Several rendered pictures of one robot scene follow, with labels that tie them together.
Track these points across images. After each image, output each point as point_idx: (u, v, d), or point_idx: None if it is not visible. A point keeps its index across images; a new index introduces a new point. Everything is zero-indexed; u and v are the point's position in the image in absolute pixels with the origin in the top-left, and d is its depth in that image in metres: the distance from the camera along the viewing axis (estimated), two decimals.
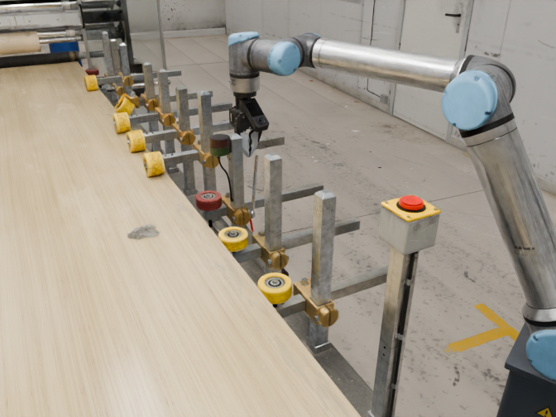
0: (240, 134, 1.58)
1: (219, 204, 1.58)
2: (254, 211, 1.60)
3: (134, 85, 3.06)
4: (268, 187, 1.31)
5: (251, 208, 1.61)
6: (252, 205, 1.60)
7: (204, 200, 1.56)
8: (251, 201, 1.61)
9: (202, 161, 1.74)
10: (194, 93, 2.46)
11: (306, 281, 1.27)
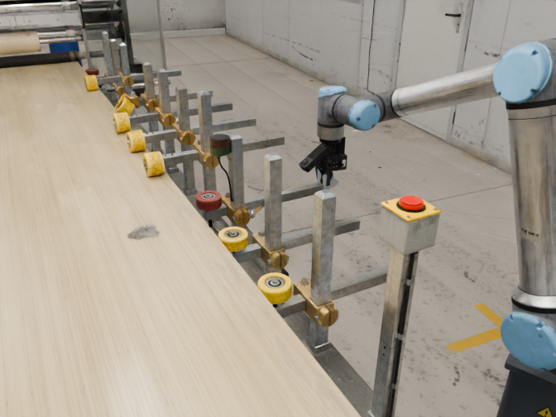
0: (317, 170, 1.79)
1: (219, 204, 1.58)
2: (255, 215, 1.60)
3: (134, 85, 3.06)
4: (268, 187, 1.31)
5: (254, 212, 1.59)
6: (256, 211, 1.59)
7: (204, 200, 1.56)
8: (257, 208, 1.58)
9: (202, 161, 1.74)
10: (194, 93, 2.46)
11: (306, 281, 1.27)
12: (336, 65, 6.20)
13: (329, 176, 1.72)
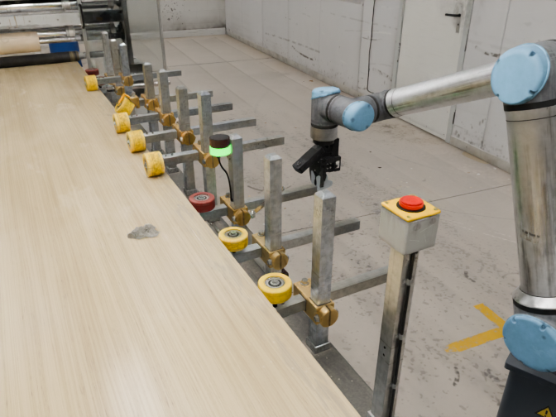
0: (310, 171, 1.78)
1: (213, 206, 1.57)
2: (255, 215, 1.60)
3: (134, 85, 3.06)
4: (268, 187, 1.31)
5: (254, 212, 1.59)
6: (256, 211, 1.59)
7: (197, 202, 1.55)
8: (257, 208, 1.58)
9: (202, 161, 1.74)
10: (194, 93, 2.46)
11: (306, 281, 1.27)
12: (336, 65, 6.20)
13: (323, 178, 1.71)
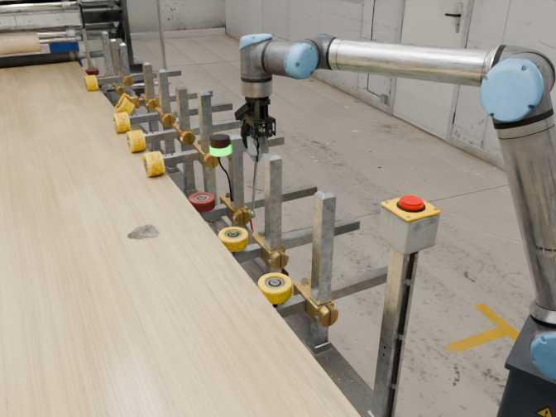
0: None
1: (213, 206, 1.57)
2: (254, 211, 1.60)
3: (134, 85, 3.06)
4: (268, 187, 1.31)
5: (251, 208, 1.61)
6: (252, 205, 1.60)
7: (197, 202, 1.55)
8: (251, 201, 1.61)
9: (202, 161, 1.74)
10: (194, 93, 2.46)
11: (306, 281, 1.27)
12: None
13: (241, 135, 1.54)
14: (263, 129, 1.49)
